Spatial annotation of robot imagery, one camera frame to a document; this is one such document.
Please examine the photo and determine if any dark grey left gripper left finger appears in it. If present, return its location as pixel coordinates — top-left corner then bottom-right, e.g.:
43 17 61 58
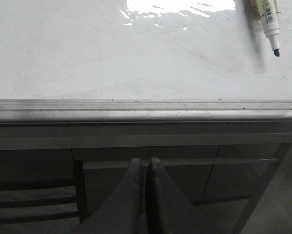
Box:
83 158 143 234

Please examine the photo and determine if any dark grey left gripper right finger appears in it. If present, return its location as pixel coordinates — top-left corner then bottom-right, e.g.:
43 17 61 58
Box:
146 158 209 234

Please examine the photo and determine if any grey aluminium whiteboard ledge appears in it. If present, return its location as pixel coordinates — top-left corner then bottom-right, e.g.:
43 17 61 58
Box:
0 99 292 124

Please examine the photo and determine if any white black-tipped whiteboard marker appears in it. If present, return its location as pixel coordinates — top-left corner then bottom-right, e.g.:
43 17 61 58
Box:
252 0 280 57

